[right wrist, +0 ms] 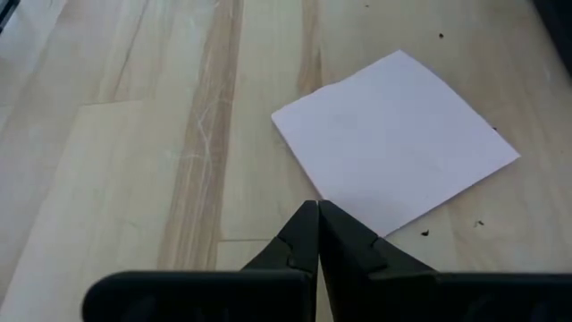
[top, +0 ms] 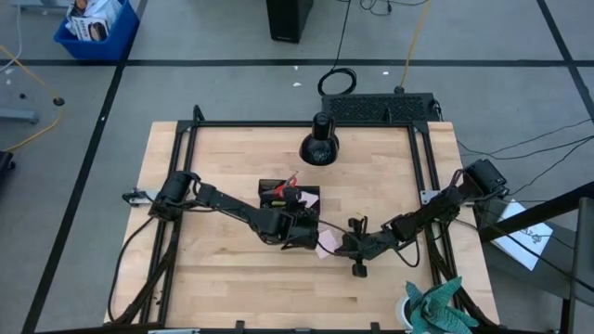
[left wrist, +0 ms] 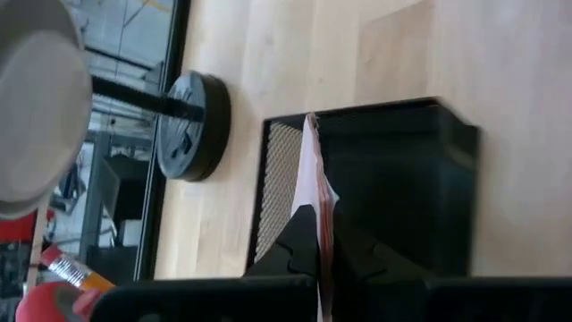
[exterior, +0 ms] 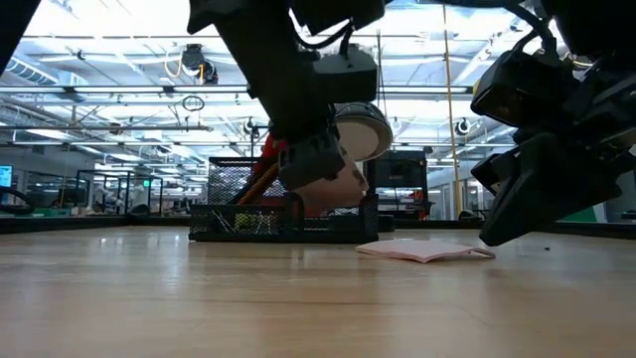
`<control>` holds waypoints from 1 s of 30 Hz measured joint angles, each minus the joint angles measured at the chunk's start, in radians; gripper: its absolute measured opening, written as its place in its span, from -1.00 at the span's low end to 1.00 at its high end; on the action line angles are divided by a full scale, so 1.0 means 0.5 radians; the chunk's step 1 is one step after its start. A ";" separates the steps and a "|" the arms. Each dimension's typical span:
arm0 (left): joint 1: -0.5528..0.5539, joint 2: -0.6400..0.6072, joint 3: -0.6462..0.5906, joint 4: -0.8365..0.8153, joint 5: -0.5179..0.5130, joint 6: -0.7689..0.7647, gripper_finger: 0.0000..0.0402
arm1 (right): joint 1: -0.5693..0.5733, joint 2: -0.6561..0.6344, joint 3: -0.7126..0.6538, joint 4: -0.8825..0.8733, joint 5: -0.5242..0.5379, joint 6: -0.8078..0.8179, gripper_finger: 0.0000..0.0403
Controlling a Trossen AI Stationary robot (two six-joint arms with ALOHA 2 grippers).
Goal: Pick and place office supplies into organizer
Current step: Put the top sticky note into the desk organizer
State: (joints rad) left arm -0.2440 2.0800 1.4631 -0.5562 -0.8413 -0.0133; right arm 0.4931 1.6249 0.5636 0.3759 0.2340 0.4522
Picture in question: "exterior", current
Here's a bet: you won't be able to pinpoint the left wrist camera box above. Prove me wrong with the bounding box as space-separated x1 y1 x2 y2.
311 43 380 104

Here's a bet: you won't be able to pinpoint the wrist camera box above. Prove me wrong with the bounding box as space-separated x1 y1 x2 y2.
311 43 380 104
469 48 577 129

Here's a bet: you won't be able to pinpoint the black mesh desk organizer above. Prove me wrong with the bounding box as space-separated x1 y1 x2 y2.
188 156 382 246

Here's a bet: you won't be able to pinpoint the black binder clip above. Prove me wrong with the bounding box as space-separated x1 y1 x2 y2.
208 210 234 235

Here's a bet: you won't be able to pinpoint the black hanging cable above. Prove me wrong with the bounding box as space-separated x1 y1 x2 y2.
375 29 387 105

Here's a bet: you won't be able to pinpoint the black desk lamp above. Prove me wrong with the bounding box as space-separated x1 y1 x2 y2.
333 101 397 234

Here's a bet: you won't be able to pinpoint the black table frame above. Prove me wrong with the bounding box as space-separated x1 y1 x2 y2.
0 212 636 241

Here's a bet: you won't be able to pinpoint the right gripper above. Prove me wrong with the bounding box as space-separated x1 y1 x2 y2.
469 49 636 249

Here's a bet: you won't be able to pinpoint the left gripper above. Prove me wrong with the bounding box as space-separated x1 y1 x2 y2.
218 28 348 192

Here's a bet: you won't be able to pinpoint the red handled scissors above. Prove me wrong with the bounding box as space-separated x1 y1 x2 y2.
260 132 290 176

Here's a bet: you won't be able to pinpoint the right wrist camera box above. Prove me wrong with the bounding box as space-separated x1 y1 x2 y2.
469 48 577 129

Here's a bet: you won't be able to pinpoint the yellow hanging cable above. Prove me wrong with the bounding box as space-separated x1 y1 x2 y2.
440 4 463 221

